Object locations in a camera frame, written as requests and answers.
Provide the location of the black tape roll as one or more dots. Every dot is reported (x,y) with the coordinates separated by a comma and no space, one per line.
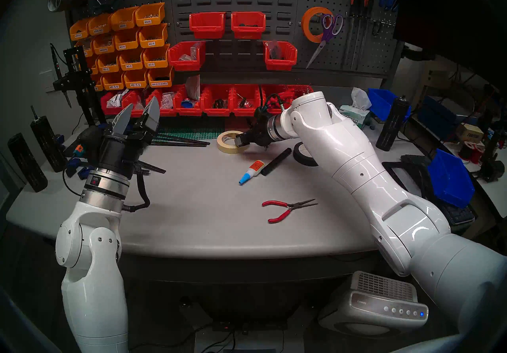
(303,158)

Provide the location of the orange bin labelled M4-6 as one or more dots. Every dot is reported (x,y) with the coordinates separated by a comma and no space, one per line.
(124,45)

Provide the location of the orange bin labelled M3-8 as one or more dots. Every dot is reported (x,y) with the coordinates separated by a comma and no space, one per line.
(130,65)

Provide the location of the orange bin labelled M3X6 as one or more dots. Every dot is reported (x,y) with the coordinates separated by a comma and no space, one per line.
(147,21)

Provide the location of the Kimtech tissue box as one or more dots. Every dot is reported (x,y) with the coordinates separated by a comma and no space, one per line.
(352,116)

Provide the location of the black monitor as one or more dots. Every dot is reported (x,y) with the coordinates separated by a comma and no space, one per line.
(447,7)

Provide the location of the black plastic tube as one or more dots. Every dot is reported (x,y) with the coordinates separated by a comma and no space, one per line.
(277,161)

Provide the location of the small orange parts bin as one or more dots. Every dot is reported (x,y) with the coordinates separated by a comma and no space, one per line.
(93,70)
(98,86)
(85,51)

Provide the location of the green cutting mat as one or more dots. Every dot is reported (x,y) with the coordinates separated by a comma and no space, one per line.
(190,133)

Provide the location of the red bin holding red tools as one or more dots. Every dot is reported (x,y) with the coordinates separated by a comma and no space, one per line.
(273,90)

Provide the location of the orange bin labelled M2.5-6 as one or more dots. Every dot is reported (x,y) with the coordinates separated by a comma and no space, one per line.
(113,86)

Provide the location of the red bin holding dark bag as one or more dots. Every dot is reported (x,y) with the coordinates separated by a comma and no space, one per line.
(279,65)

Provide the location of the clear bag of dark parts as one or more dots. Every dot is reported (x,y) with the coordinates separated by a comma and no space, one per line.
(274,50)

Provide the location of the glue bottle with blue cap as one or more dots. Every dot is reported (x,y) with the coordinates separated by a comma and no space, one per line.
(253,168)

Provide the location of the black keyboard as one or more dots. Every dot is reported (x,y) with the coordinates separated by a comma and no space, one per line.
(459,215)

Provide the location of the white side table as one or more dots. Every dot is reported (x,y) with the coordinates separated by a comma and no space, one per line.
(495,193)

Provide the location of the white Coway air purifier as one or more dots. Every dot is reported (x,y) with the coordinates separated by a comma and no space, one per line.
(368,304)

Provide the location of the orange bin labelled M4X4X6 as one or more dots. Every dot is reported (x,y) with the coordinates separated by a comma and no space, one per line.
(103,49)

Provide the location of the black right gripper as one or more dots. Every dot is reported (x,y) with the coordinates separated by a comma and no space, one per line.
(261,132)

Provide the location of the red storage bin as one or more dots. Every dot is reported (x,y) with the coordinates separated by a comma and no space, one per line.
(134,98)
(248,32)
(217,112)
(188,112)
(109,110)
(245,112)
(166,113)
(208,32)

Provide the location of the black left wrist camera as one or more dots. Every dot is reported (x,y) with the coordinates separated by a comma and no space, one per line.
(89,142)

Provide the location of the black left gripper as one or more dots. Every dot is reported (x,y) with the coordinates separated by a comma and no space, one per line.
(119,154)

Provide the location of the orange bin labelled M3-12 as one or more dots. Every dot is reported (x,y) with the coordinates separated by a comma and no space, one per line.
(107,68)

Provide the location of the orange bin labelled M3-4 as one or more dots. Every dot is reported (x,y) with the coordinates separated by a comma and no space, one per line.
(151,43)

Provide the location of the black desk device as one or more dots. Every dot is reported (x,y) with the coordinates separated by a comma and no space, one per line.
(493,168)

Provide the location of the blue plastic part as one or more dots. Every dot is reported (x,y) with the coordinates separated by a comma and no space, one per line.
(187,104)

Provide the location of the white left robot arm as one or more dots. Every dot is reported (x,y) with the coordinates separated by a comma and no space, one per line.
(95,277)

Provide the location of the dark blue storage bin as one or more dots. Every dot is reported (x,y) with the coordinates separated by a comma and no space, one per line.
(439,118)

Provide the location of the red bin holding clear bags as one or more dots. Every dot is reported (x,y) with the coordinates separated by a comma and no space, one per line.
(184,66)

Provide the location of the long black rod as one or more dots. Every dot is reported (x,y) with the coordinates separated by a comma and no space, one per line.
(182,141)

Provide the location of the small cardboard box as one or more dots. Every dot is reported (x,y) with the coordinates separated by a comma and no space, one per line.
(469,133)

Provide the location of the black carabiner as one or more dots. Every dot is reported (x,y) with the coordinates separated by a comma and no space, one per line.
(377,31)

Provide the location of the metal file holder rack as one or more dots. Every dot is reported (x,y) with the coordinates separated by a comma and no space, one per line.
(386,21)

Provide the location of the black soldering stand frame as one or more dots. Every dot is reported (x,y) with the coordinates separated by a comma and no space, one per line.
(79,74)

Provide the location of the grey duct tape roll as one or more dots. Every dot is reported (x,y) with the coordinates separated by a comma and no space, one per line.
(62,1)

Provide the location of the orange bin labelled M4-0.7X6 HEX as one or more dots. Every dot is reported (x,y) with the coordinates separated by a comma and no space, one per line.
(159,83)

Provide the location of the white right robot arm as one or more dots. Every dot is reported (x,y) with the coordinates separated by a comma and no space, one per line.
(376,189)

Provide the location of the red bin holding markers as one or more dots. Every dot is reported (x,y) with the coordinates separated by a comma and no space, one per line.
(303,89)

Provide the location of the black triangular frame stand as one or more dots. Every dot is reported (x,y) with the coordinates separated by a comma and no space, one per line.
(416,170)

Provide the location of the orange bin labelled M3X5X4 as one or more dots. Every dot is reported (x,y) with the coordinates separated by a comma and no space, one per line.
(78,35)

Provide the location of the orange tape roll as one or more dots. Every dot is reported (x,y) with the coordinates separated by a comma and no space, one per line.
(307,25)

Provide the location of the orange bin labelled M3X8 BAD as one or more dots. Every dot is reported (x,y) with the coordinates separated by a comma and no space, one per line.
(98,30)

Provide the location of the short black rod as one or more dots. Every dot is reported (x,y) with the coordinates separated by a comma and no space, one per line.
(152,166)

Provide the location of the blue spring clamp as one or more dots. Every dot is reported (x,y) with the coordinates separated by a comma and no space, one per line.
(77,166)

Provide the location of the black soldering iron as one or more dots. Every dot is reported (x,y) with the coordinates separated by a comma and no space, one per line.
(58,70)

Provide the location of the beige masking tape roll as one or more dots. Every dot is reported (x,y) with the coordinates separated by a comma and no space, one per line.
(225,149)

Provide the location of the orange bin labelled M2.5-5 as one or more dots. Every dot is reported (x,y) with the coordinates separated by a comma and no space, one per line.
(135,84)

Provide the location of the black slotted cylinder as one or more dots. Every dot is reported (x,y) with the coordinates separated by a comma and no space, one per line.
(49,142)
(392,126)
(27,162)

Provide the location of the orange bin labelled M3-6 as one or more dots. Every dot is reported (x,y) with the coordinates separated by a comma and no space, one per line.
(152,64)

